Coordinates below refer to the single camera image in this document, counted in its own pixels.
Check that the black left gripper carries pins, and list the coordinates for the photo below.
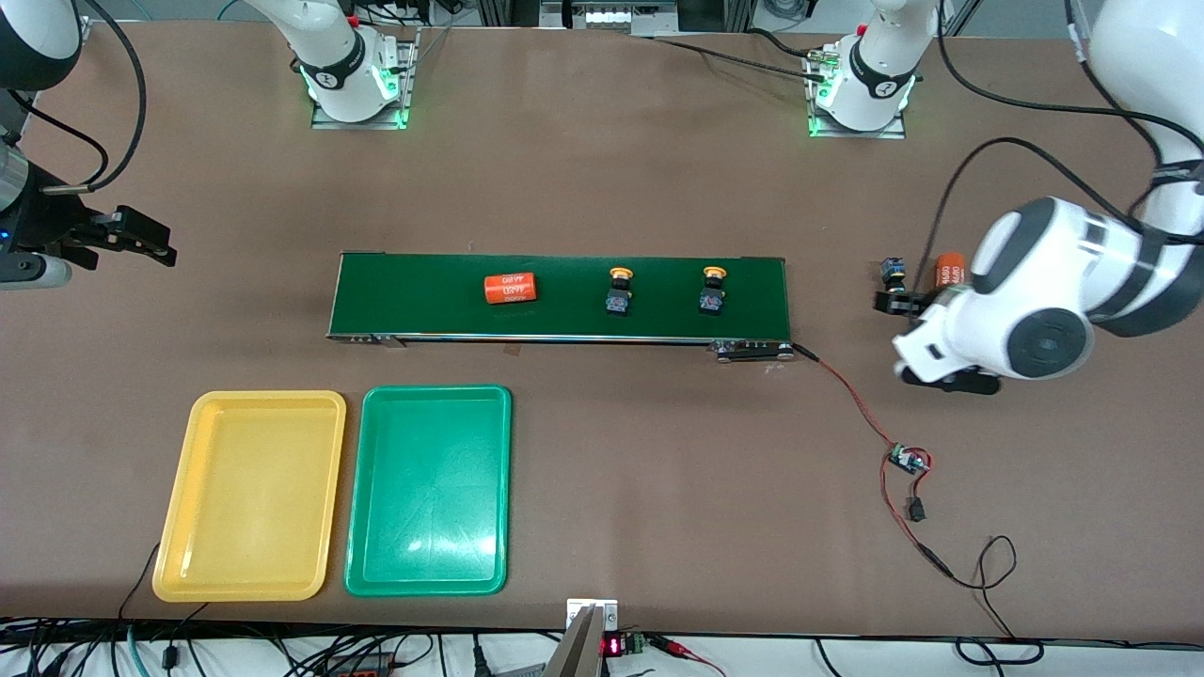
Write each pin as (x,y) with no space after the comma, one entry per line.
(905,302)

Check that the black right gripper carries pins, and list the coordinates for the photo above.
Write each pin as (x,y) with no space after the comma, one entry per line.
(47,218)

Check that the green push button switch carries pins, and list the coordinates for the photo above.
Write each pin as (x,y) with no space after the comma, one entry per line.
(893,271)

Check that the orange cylinder white print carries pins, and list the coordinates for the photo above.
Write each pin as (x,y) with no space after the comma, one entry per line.
(510,288)
(950,271)

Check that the yellow push button switch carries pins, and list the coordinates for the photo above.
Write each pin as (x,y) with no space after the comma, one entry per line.
(618,303)
(711,302)

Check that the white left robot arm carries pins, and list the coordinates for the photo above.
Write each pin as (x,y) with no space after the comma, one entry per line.
(1035,310)

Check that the small green circuit board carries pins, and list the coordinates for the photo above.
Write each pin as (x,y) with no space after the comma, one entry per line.
(908,459)

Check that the green belt conveyor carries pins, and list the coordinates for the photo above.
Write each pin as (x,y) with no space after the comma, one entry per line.
(423,291)

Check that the yellow plastic tray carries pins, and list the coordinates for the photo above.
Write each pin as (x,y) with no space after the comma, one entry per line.
(245,527)

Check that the green plastic tray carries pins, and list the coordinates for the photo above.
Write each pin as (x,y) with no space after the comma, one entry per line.
(428,498)

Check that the red clip lead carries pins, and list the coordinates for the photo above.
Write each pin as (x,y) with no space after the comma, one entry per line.
(687,649)

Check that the silver equipment box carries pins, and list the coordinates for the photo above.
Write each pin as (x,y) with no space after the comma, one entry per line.
(611,17)

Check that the red digit display module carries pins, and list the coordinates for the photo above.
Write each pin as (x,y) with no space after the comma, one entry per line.
(613,646)

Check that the grey metal pole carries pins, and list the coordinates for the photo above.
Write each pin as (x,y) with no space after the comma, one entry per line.
(574,653)

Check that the orange electronic device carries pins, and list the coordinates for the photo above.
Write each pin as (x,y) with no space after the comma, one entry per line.
(362,669)

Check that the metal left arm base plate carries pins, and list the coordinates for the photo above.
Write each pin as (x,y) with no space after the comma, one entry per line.
(889,133)

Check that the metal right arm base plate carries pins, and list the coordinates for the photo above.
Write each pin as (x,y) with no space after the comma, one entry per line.
(411,103)

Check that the silver table edge bracket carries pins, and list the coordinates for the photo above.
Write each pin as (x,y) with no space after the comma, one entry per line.
(609,616)

